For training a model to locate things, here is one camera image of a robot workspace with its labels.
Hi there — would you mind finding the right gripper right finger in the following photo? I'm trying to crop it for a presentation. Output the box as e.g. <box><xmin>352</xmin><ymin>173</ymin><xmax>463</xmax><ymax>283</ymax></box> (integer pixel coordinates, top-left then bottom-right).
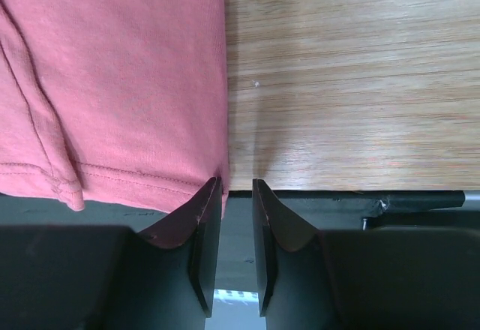
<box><xmin>252</xmin><ymin>179</ymin><xmax>479</xmax><ymax>329</ymax></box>

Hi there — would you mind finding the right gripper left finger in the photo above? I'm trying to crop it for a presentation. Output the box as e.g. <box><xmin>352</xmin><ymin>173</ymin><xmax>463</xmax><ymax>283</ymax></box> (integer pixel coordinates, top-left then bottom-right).
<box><xmin>1</xmin><ymin>178</ymin><xmax>222</xmax><ymax>329</ymax></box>

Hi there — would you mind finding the pink polo t shirt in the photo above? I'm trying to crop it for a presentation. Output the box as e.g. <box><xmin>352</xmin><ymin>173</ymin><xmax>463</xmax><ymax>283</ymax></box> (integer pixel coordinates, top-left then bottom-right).
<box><xmin>1</xmin><ymin>0</ymin><xmax>230</xmax><ymax>213</ymax></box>

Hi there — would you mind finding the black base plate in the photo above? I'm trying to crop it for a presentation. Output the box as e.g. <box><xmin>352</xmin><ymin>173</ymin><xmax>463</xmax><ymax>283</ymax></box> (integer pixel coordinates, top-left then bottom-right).
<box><xmin>1</xmin><ymin>191</ymin><xmax>467</xmax><ymax>292</ymax></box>

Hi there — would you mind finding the white slotted cable duct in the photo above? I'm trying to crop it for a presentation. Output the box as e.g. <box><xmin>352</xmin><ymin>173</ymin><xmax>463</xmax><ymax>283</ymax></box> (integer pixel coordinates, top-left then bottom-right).
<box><xmin>213</xmin><ymin>289</ymin><xmax>260</xmax><ymax>317</ymax></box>

